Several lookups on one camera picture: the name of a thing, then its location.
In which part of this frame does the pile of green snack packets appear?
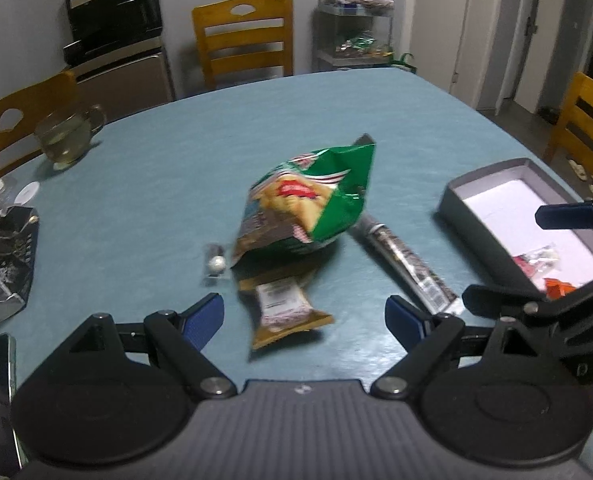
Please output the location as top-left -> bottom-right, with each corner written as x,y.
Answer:
334,30 -> 395,58

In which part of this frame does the long brown stick packet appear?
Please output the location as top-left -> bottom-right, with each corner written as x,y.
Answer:
351,212 -> 465,317

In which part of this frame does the metal cart rack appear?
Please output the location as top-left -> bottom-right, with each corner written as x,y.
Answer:
313,0 -> 396,73

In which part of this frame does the clear pink candy packet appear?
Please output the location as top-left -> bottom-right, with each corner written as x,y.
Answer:
513,244 -> 561,278

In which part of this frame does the white door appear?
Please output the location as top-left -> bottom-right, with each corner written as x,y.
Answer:
417,0 -> 477,108

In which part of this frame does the brown white-label snack packet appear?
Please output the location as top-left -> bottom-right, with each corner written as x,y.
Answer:
236,270 -> 335,351

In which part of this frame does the wooden chair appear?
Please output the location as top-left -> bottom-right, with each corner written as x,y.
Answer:
0,71 -> 80,181
544,71 -> 593,186
191,0 -> 296,92

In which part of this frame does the green chips bag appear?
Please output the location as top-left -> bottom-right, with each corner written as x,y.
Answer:
230,132 -> 377,268

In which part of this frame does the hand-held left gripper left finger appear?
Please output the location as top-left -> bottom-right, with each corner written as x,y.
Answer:
69,294 -> 238,401

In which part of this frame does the silver cabinet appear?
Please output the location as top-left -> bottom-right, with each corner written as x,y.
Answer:
69,45 -> 177,123

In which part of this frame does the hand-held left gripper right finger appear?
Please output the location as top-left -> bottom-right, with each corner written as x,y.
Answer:
371,296 -> 542,402

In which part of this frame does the green tote bag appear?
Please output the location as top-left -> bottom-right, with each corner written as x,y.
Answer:
389,52 -> 418,75

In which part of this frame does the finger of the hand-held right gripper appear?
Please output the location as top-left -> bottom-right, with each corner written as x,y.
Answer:
535,195 -> 593,233
463,270 -> 593,386

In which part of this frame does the clear white-ball candy packet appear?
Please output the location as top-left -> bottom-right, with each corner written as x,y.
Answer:
202,242 -> 227,281

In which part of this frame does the black countertop oven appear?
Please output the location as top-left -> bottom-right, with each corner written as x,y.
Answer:
62,0 -> 164,67

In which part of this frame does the glass mug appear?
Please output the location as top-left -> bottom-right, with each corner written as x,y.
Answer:
34,105 -> 108,171

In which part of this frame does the orange foil snack packet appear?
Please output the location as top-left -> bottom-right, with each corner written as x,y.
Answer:
544,277 -> 580,301

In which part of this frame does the black foil bag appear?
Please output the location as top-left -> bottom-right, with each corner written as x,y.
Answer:
0,205 -> 41,331

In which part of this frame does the grey cardboard box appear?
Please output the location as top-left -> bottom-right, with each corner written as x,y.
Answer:
437,157 -> 593,311

